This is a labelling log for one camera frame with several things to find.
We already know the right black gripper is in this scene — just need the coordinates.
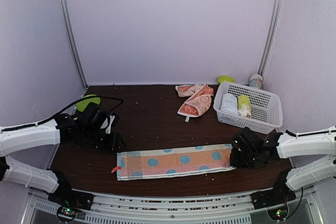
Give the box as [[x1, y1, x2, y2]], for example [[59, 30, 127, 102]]
[[230, 150, 259, 170]]

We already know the orange patterned towel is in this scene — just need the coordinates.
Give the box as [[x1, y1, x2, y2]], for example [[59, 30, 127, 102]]
[[175, 84, 214, 122]]

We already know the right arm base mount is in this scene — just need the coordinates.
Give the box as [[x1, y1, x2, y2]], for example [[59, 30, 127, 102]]
[[251, 169, 296, 221]]

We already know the aluminium frame post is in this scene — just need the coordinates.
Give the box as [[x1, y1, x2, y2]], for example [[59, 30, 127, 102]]
[[60, 0, 88, 89], [258, 0, 284, 80]]

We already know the white plastic basket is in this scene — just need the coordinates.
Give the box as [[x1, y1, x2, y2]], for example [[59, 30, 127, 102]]
[[213, 82, 283, 134]]

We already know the front metal rail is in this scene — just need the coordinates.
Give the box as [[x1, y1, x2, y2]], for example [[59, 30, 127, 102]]
[[18, 187, 326, 223]]

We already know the patterned paper cup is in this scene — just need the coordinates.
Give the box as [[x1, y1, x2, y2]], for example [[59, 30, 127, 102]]
[[249, 74, 264, 89]]

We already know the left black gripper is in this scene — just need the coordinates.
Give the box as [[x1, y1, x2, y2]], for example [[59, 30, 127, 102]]
[[81, 126, 127, 153]]

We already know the left aluminium frame post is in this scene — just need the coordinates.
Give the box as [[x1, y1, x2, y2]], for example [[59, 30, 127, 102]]
[[60, 0, 88, 89]]

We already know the small green bowl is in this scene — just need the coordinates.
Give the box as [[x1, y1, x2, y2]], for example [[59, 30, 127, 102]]
[[217, 75, 235, 85]]

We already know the green rolled towel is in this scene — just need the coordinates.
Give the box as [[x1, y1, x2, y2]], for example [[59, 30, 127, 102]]
[[238, 95, 251, 118]]

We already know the blue polka dot towel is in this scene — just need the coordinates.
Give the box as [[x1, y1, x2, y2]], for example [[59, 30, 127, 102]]
[[111, 144, 236, 181]]

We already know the white rolled towel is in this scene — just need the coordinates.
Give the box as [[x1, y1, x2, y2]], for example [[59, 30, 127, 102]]
[[220, 93, 238, 114]]

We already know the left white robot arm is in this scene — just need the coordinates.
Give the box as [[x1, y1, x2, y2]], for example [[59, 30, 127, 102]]
[[1, 102, 126, 205]]

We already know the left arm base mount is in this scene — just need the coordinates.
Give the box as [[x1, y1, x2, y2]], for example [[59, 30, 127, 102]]
[[47, 172, 94, 223]]

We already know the right aluminium frame post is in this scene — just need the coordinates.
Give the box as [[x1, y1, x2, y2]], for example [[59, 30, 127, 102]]
[[258, 0, 284, 80]]

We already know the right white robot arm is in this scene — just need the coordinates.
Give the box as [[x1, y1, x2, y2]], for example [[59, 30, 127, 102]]
[[230, 126, 335, 204]]

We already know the green plate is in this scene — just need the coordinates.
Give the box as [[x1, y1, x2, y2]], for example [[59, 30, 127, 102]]
[[76, 94, 101, 112]]

